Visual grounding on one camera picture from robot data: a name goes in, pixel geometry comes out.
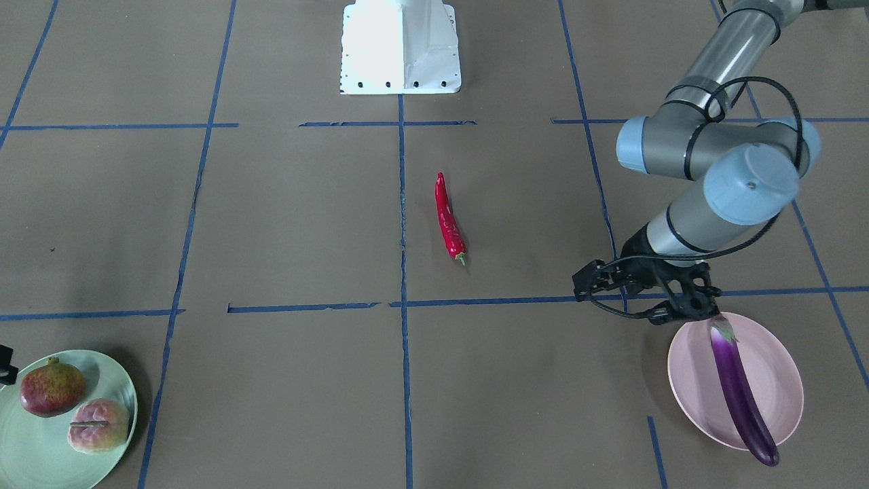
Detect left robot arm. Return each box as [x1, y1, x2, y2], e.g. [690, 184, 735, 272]
[573, 1, 867, 312]

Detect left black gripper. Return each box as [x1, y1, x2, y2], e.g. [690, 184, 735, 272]
[572, 225, 677, 303]

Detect purple eggplant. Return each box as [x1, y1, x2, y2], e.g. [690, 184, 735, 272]
[708, 313, 780, 467]

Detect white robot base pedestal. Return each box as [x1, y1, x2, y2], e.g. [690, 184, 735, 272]
[339, 1, 462, 95]

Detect pink-green peach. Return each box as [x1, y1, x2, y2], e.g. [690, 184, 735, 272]
[67, 397, 131, 454]

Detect pink plate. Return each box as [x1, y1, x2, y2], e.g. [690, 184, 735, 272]
[667, 312, 805, 451]

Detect light green plate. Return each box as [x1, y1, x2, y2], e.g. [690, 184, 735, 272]
[1, 349, 138, 488]

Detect red-yellow pomegranate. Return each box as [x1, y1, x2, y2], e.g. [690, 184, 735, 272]
[20, 357, 86, 418]

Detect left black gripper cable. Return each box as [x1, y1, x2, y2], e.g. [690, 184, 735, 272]
[584, 76, 805, 320]

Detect red chili pepper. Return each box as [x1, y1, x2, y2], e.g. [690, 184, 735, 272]
[434, 173, 468, 266]

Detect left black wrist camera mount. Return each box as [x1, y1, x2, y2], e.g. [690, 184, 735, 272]
[646, 261, 721, 325]

